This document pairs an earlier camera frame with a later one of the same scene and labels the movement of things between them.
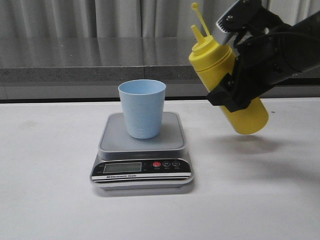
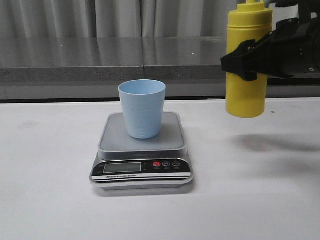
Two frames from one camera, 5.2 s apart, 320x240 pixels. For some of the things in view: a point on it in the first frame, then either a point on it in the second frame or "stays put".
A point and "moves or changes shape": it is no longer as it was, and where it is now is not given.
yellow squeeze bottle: [213, 60] moves or changes shape
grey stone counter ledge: [91, 68] stays put
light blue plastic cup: [143, 101] stays put
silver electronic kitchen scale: [126, 163] stays put
